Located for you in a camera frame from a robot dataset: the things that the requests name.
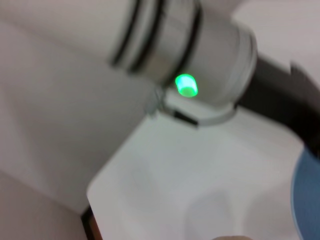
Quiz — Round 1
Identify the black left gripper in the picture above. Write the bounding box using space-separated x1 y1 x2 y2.
237 48 320 160

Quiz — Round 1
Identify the blue ceramic bowl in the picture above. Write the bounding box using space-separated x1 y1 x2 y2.
290 146 320 240

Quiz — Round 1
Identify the left arm cable with plug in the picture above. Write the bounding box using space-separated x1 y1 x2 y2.
146 84 200 129

